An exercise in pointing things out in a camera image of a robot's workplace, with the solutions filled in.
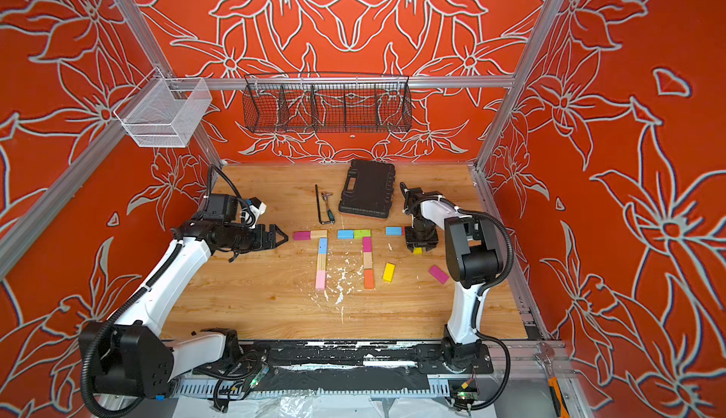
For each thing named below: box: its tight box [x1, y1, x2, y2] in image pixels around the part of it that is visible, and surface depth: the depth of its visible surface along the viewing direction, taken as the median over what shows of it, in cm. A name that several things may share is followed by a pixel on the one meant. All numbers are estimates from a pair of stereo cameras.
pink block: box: [315, 270, 327, 290], surface depth 87 cm
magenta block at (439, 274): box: [428, 264, 450, 285], surface depth 91 cm
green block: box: [353, 228, 372, 240], surface depth 100 cm
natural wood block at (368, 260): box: [363, 251, 374, 270], surface depth 92 cm
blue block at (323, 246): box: [318, 237, 329, 255], surface depth 95 cm
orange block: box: [363, 268, 376, 290], surface depth 89 cm
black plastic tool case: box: [338, 159, 397, 219], surface depth 106 cm
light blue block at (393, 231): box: [385, 226, 402, 236], surface depth 100 cm
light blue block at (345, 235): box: [337, 229, 355, 240], surface depth 100 cm
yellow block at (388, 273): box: [382, 261, 396, 283], surface depth 90 cm
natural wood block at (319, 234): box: [310, 229, 329, 240], surface depth 100 cm
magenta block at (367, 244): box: [362, 236, 372, 253], surface depth 100 cm
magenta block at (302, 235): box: [293, 230, 312, 241], surface depth 100 cm
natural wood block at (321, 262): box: [316, 253, 327, 272], surface depth 92 cm
